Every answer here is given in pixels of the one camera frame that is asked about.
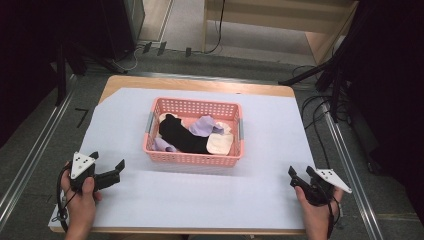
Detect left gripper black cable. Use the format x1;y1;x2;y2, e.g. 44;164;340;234
49;164;78;233

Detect black sock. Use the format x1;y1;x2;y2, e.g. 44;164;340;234
158;113;212;155

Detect black floor cables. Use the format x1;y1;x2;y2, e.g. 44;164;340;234
291;64;351;169

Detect pink plastic basket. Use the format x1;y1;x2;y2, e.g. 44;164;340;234
142;96;245;168

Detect wooden table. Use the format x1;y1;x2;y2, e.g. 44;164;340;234
49;74;308;236

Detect black hanging cable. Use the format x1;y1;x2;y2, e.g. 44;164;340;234
203;0;227;55

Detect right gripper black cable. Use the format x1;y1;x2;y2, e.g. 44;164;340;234
324;195;343;240

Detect person's right hand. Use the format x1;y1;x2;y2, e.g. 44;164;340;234
294;186;344;232

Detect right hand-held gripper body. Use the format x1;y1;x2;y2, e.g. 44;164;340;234
289;168;353;207

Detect person's left hand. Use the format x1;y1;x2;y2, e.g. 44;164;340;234
60;161;103;232

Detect cream sock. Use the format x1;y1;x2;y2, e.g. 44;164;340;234
205;132;235;156

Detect light wooden shelf unit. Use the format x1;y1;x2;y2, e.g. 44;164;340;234
201;0;360;66

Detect black metal stand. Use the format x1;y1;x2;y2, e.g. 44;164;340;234
54;39;128;107

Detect black tripod stand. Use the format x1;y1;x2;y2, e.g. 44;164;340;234
278;49;346;124

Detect metal floor rail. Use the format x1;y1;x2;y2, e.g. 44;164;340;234
322;105;385;240
0;74;78;232

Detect small purple sock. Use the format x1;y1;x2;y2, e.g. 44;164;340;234
151;136;178;154

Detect large purple sock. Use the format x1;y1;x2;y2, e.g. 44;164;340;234
188;115;225;138

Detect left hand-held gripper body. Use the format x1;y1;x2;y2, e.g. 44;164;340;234
69;151;121;193

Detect white floor cable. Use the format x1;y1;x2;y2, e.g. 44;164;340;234
111;44;145;72

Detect black curtain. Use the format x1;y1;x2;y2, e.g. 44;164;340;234
333;0;424;228
0;0;136;149

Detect white table sheet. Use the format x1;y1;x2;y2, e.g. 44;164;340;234
48;87;317;231

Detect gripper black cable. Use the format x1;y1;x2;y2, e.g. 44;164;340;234
49;164;78;233
324;195;343;240

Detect grey metal cabinet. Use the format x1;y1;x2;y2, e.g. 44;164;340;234
123;0;146;42

